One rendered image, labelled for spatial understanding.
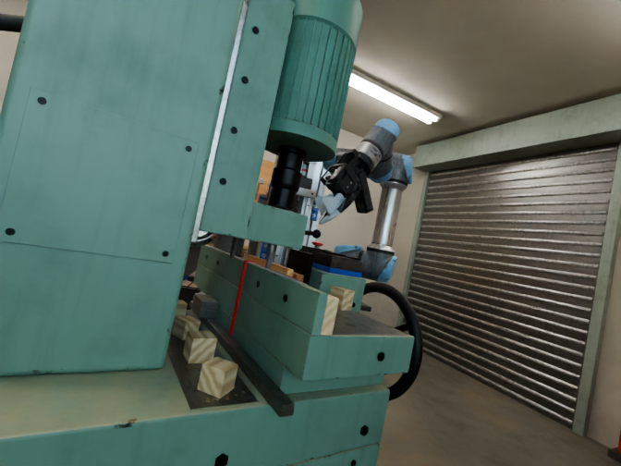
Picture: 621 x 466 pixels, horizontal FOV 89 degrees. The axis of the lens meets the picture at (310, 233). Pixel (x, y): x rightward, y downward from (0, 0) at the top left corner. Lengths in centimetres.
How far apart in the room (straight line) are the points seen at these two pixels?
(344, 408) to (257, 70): 55
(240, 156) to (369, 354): 37
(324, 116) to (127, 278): 42
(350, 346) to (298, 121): 38
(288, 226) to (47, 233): 36
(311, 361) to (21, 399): 31
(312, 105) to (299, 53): 10
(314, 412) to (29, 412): 32
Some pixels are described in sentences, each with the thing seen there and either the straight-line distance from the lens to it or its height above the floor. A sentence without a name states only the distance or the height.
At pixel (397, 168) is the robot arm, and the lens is 135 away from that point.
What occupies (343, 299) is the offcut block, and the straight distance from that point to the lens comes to 63.
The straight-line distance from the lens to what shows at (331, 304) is 43.
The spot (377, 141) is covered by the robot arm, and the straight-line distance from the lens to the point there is 90.
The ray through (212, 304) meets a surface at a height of 84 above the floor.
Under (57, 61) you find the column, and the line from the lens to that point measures 49.
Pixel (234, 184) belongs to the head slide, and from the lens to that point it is 53.
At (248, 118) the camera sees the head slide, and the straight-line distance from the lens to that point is 56.
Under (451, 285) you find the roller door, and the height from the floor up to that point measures 89.
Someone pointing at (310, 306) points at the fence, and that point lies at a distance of 42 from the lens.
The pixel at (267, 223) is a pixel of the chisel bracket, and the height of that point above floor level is 104.
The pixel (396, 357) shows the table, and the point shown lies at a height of 87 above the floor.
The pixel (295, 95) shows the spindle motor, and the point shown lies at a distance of 61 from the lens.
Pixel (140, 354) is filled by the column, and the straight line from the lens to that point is 50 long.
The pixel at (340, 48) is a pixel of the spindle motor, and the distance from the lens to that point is 69.
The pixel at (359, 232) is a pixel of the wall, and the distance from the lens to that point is 467.
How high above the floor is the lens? 101
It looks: 2 degrees up
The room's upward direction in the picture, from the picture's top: 12 degrees clockwise
